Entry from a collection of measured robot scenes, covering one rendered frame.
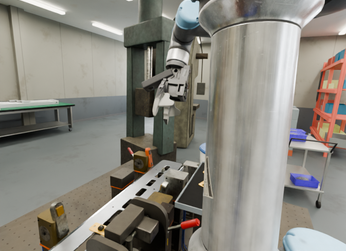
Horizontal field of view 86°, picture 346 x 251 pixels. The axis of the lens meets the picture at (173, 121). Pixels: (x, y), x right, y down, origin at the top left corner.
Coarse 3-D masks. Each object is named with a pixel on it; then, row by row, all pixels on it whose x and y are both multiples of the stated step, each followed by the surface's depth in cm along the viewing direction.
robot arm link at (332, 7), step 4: (332, 0) 19; (336, 0) 19; (340, 0) 19; (344, 0) 19; (328, 4) 20; (332, 4) 20; (336, 4) 20; (340, 4) 20; (344, 4) 20; (324, 8) 21; (328, 8) 21; (332, 8) 21; (336, 8) 21; (340, 8) 21; (344, 8) 22; (320, 12) 23; (324, 12) 23; (328, 12) 23; (332, 12) 24; (316, 16) 27; (320, 16) 28
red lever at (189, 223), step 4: (188, 220) 55; (192, 220) 54; (196, 220) 54; (180, 224) 57; (184, 224) 55; (188, 224) 54; (192, 224) 53; (196, 224) 53; (168, 228) 58; (172, 228) 57; (176, 228) 56; (184, 228) 55
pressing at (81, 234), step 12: (156, 168) 120; (180, 168) 121; (144, 180) 105; (156, 180) 106; (120, 192) 93; (132, 192) 93; (144, 192) 93; (108, 204) 83; (120, 204) 83; (96, 216) 76; (108, 216) 76; (84, 228) 69; (72, 240) 64; (84, 240) 64
